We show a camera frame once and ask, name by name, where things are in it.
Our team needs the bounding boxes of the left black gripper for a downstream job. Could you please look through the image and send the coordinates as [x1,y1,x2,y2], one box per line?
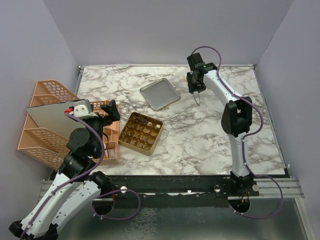
[83,99,120,156]

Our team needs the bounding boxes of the black metal tongs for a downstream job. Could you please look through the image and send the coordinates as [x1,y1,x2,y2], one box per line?
[192,91,201,107]

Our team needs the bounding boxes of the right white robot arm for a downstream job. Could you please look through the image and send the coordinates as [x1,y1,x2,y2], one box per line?
[186,63,253,196]

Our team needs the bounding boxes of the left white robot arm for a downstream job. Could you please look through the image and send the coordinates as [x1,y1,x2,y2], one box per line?
[9,99,120,240]

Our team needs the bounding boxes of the gold chocolate box tray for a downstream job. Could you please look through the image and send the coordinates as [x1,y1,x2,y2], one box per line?
[118,112,164,156]

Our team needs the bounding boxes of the peach desk organizer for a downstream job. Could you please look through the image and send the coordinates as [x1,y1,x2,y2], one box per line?
[93,100,120,166]

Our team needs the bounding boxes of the silver tin lid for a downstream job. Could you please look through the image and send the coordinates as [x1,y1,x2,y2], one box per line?
[140,78,181,111]

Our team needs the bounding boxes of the white board sheet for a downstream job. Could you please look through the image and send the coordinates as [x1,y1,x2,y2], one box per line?
[25,100,85,139]

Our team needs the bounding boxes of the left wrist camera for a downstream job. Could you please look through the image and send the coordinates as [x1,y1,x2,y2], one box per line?
[64,99,96,119]

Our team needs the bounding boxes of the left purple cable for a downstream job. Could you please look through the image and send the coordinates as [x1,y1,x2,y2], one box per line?
[19,111,141,240]

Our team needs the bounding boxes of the black mounting rail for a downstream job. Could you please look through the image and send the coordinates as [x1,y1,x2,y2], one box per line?
[42,174,306,208]

